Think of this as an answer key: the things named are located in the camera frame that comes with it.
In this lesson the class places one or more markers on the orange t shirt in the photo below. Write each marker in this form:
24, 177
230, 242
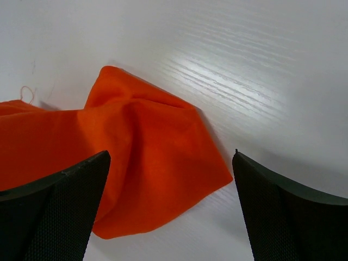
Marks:
163, 159

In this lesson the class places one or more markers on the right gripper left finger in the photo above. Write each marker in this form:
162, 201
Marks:
52, 218

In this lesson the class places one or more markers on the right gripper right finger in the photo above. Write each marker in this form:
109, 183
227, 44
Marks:
286, 220

